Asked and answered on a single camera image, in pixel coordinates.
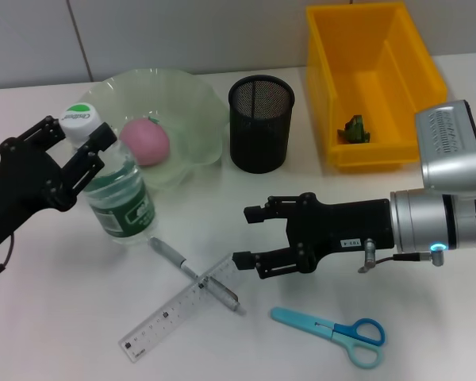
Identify black mesh pen holder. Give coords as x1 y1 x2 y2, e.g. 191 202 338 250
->
227 74 295 174

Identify right gripper cable with plugs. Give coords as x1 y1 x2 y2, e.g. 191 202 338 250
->
356 237 447 275

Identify blue scissors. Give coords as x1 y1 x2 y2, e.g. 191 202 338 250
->
270 306 386 370

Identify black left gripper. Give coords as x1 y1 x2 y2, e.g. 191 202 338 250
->
0 115 119 259

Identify pink peach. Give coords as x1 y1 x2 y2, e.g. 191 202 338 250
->
119 118 171 167

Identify clear green-label water bottle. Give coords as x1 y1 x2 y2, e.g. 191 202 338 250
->
58 102 156 246

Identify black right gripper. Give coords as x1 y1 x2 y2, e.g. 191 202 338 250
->
232 192 396 279

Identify green wavy glass fruit plate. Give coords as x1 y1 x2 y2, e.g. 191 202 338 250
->
77 67 230 194

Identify yellow plastic bin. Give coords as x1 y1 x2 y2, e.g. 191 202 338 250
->
304 1 448 172

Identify grey pen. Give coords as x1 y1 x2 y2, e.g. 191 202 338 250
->
149 237 248 318

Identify transparent plastic ruler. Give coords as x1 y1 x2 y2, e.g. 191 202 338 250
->
117 253 248 364

